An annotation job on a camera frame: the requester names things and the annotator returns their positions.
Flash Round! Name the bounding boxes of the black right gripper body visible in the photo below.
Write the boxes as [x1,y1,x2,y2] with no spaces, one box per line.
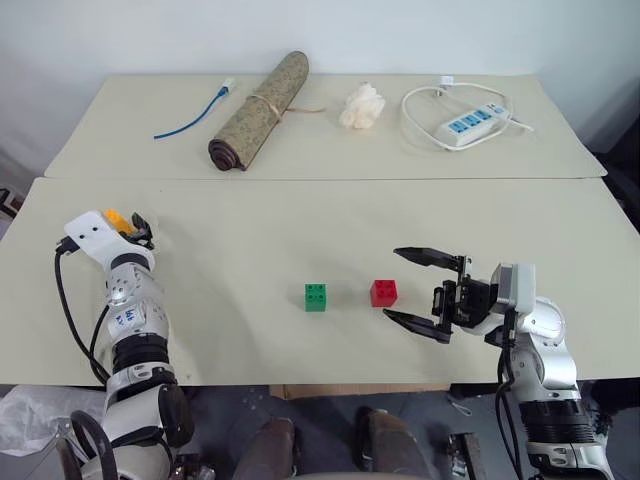
[430,253,495,346]

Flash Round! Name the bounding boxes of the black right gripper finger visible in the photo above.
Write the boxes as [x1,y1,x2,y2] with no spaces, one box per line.
[392,245,459,274]
[382,308,441,344]

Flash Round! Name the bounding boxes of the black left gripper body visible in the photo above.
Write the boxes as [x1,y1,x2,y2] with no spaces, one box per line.
[125,225,158,253]

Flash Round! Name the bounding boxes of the yellow toy cube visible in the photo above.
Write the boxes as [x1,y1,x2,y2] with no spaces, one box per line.
[102,208,136,237]

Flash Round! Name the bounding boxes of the red toy cube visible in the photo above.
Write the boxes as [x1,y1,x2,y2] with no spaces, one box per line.
[369,278,400,308]

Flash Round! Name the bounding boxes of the green toy cube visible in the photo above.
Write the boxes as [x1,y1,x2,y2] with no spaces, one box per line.
[303,282,329,313]

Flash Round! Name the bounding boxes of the brown rounded shape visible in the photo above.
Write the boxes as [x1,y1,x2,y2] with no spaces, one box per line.
[233,417,302,480]
[353,406,432,480]

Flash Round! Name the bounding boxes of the white power strip blue sockets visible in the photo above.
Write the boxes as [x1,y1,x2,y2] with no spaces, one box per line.
[438,99,514,151]

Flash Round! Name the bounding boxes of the white crumpled tissue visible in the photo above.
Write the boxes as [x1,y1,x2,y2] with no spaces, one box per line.
[338,80,388,133]

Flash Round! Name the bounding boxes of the rolled patterned scroll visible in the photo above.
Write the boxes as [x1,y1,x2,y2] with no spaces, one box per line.
[207,50,311,174]

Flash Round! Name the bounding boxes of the clear plastic bag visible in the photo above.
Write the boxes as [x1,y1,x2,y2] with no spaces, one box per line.
[0,384,109,459]

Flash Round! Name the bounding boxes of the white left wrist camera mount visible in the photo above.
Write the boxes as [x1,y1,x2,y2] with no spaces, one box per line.
[63,210,154,272]

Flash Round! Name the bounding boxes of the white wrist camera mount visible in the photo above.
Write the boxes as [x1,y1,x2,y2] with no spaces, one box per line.
[487,261,537,332]
[63,210,154,272]

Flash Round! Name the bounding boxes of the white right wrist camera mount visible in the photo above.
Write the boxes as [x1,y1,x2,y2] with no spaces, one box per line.
[487,261,537,332]

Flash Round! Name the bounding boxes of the thin white floor cable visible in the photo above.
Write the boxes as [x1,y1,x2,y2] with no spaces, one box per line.
[448,393,474,417]

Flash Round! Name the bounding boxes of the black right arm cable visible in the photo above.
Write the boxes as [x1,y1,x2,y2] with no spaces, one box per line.
[493,305,525,480]

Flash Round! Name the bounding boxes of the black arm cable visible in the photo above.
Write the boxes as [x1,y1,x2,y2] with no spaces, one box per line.
[52,238,119,386]
[493,305,525,480]

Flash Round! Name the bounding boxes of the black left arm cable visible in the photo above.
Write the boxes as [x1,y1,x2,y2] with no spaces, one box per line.
[52,238,119,386]

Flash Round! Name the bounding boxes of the blue cable with white plug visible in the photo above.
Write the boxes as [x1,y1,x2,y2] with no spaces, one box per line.
[152,77,238,141]

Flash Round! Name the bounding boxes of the white power strip with cord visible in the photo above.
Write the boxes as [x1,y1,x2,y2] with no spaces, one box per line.
[400,74,536,152]

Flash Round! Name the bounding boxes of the tan scroll tie string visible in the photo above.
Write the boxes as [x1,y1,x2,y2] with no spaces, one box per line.
[248,91,327,120]

